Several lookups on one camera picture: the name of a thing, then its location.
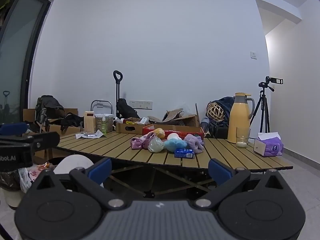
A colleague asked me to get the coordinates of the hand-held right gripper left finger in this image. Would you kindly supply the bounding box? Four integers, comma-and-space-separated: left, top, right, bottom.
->
37, 157, 124, 209

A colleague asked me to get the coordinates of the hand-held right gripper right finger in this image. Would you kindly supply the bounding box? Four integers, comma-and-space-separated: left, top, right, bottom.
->
195, 158, 286, 209

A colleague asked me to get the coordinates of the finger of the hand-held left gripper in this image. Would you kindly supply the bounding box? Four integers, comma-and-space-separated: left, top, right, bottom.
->
0, 122, 28, 136
0, 131, 61, 157

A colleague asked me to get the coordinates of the blue tissue packet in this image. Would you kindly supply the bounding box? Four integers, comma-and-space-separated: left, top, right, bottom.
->
174, 148, 195, 159

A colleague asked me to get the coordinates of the pink satin cloth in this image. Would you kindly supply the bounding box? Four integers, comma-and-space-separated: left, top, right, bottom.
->
130, 132, 157, 150

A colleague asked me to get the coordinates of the clear plastic bag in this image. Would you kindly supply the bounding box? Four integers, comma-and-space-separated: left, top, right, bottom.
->
148, 136, 167, 153

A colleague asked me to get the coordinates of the orange-edged cardboard box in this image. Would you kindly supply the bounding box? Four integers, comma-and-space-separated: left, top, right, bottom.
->
142, 124, 205, 138

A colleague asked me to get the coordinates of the trash bin with plastic bag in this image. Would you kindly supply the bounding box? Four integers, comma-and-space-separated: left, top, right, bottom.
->
0, 164, 59, 208

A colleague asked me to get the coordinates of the white round lid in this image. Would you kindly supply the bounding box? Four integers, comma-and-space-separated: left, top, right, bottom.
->
53, 154, 104, 188

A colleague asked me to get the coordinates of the black cloth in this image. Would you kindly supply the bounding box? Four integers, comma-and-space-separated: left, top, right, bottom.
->
59, 113, 85, 131

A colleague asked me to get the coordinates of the dark backpack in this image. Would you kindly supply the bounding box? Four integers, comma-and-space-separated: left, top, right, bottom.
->
34, 95, 66, 130

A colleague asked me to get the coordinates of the white paper sheet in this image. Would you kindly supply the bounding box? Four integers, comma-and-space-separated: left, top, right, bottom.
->
75, 130, 107, 139

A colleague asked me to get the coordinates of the purple fluffy cloth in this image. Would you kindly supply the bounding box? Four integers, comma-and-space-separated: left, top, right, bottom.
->
184, 133, 205, 154

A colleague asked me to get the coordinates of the glass cup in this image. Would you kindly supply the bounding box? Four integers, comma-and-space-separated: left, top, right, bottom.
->
235, 127, 251, 149

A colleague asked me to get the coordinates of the wooden container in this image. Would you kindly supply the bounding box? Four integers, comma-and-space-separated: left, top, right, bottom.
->
83, 110, 96, 134

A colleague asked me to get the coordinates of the blue-capped water bottle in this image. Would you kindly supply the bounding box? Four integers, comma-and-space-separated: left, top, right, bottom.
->
200, 117, 211, 132

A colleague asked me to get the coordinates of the small brown cardboard box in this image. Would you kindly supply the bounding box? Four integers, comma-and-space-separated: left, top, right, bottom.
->
115, 117, 151, 134

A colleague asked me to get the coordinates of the blue fluffy cloth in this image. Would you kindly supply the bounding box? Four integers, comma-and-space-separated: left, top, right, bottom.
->
164, 138, 188, 153

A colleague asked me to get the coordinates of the yellow thermos jug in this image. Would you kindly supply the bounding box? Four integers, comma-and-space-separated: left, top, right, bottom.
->
227, 92, 255, 144

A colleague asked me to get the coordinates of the purple tissue pack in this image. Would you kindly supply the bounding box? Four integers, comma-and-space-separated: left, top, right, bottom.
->
253, 131, 284, 157

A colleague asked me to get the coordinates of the wicker ball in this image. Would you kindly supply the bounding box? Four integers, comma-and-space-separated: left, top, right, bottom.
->
207, 101, 225, 121

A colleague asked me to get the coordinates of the large open cardboard box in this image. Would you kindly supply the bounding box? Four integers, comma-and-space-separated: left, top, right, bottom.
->
149, 102, 201, 128

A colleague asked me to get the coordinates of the blue satin bag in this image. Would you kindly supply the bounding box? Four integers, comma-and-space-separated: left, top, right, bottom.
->
207, 96, 236, 127

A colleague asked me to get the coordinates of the black trolley bag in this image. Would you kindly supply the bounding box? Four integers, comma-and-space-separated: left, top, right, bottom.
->
116, 98, 139, 119

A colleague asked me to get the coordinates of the dark sliding door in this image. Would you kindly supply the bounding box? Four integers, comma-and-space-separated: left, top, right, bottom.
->
0, 0, 54, 130

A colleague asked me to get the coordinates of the beige fuzzy mat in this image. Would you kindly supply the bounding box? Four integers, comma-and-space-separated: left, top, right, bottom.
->
147, 108, 185, 122

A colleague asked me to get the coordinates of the metal folding frame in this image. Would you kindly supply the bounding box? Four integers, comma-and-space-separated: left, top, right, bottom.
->
90, 100, 112, 117

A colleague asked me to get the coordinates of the white wall outlet strip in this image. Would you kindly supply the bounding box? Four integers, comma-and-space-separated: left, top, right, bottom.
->
129, 100, 153, 110

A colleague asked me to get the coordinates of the black camera tripod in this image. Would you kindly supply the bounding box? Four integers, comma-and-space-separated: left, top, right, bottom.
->
249, 76, 284, 133

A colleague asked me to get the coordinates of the black trolley handle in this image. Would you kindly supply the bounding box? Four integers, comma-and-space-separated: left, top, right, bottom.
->
113, 70, 124, 118

